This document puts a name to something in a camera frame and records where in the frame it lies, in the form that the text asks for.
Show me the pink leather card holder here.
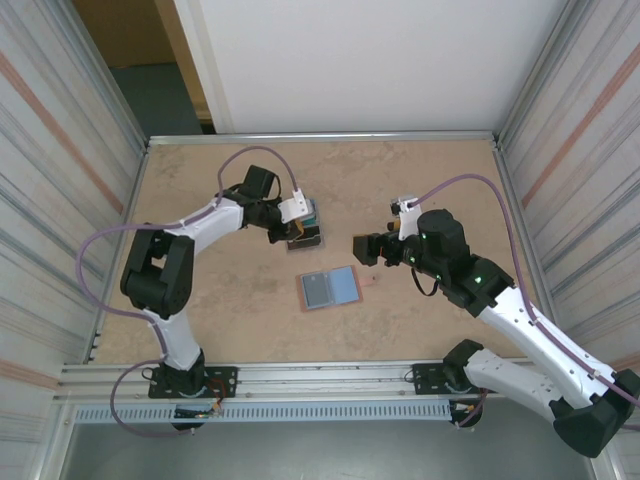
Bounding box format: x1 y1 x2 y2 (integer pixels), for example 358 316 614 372
295 265 381 314

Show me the dark grey chip credit card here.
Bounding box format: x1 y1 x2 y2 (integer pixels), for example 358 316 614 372
302 273 335 308

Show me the light blue card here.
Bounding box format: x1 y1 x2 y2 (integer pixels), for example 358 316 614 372
331 268 362 304

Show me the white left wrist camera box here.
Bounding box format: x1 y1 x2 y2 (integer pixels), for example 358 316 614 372
277 187 309 224

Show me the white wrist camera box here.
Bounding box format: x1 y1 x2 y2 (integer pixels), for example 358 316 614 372
388 195 425 242
277 187 309 224

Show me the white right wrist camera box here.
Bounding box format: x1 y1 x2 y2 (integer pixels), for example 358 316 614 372
388 195 425 242

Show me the aluminium frame rail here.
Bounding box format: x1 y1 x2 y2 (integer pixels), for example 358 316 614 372
147 130 501 148
492 139 569 357
89 142 151 364

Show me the aluminium mounting rail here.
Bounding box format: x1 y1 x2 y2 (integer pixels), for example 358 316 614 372
52 357 599 404

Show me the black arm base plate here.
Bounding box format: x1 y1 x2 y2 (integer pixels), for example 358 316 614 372
148 366 239 400
410 362 502 396

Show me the grey slotted cable duct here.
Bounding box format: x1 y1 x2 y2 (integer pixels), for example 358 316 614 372
73 402 454 425

